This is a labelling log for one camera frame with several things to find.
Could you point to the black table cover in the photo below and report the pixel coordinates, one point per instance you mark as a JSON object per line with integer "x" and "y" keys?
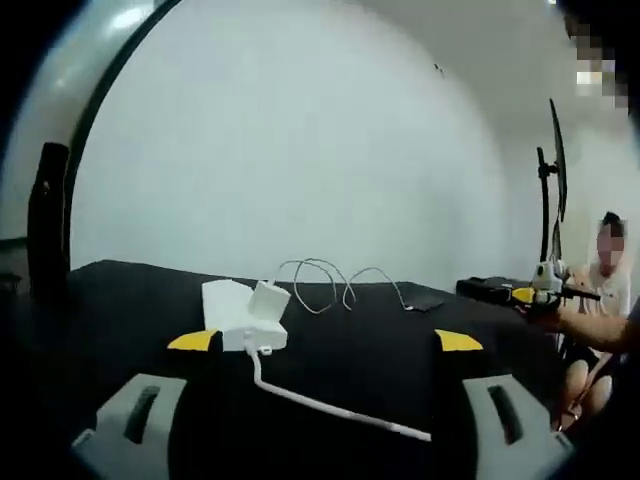
{"x": 350, "y": 360}

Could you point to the black computer monitor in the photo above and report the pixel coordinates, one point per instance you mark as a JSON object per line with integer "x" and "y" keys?
{"x": 559, "y": 160}

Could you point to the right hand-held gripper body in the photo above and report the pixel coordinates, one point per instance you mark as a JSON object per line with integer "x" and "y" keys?
{"x": 546, "y": 274}

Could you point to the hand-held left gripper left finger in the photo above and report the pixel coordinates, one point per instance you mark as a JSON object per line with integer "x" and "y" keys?
{"x": 145, "y": 415}

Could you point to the black phone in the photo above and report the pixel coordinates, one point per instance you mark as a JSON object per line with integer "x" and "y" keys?
{"x": 424, "y": 304}

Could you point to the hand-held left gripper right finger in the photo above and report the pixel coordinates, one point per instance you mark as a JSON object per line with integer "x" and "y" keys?
{"x": 510, "y": 425}

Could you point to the white charger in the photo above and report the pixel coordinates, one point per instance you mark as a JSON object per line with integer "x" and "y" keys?
{"x": 270, "y": 300}

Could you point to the black flat case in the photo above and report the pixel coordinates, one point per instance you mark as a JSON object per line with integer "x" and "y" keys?
{"x": 487, "y": 287}

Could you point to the white power strip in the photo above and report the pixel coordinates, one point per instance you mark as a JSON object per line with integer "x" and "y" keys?
{"x": 227, "y": 315}

